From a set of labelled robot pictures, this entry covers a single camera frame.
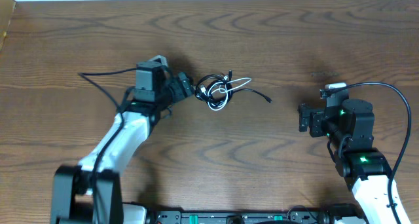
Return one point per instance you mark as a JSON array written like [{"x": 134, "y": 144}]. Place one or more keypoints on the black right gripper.
[{"x": 316, "y": 116}]

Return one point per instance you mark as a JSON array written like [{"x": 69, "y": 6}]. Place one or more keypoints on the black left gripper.
[{"x": 181, "y": 86}]

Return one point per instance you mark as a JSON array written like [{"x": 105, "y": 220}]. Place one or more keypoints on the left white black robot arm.
[{"x": 90, "y": 192}]

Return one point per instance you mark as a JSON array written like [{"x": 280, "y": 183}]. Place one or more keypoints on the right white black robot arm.
[{"x": 348, "y": 124}]

